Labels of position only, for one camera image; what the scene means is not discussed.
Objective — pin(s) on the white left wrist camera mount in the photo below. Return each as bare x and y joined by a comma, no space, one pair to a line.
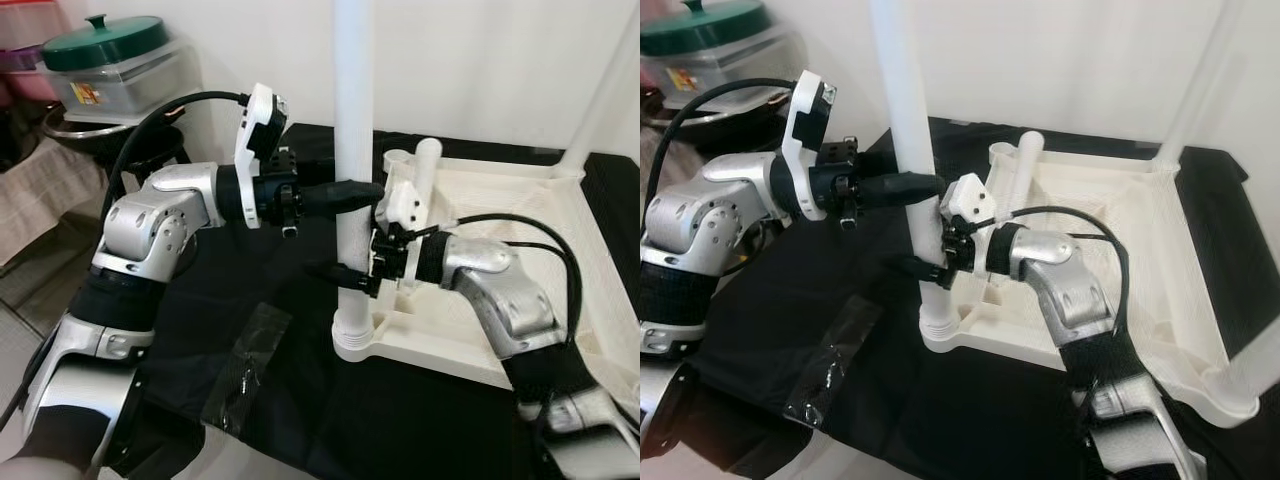
808,115
258,125

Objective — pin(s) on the green pot lid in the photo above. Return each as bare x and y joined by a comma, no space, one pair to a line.
700,30
105,45

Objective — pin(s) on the white plastic table leg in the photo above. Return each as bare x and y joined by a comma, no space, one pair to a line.
1200,90
900,100
1245,375
600,100
1025,170
352,100
425,180

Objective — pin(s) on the beige cloth covered table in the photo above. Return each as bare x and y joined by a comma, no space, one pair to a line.
655,155
40,190

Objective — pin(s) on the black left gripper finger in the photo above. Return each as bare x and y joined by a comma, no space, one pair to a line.
900,190
340,196

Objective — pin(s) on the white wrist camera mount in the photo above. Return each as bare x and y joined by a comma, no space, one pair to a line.
405,205
968,198
258,125
808,115

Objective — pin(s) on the black wok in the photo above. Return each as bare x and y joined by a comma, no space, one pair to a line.
80,128
700,110

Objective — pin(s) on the white plastic children table top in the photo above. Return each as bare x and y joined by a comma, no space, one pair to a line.
1120,220
500,200

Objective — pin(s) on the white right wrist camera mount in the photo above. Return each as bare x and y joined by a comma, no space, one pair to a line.
968,198
405,205

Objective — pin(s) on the clear plastic storage container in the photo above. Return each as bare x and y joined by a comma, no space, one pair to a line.
730,70
130,90

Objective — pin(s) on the small clear plastic bag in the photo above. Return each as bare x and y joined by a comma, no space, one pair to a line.
830,365
245,370

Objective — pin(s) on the black tablecloth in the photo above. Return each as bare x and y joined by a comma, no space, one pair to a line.
900,420
300,420

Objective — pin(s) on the glossy black bag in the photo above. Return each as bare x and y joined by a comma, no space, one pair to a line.
15,130

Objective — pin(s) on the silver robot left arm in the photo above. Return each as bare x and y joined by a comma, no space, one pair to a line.
700,220
150,225

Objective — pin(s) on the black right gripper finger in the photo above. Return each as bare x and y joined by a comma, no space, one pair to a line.
918,272
340,278

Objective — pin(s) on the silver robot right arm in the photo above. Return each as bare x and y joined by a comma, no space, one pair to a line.
500,290
1065,280

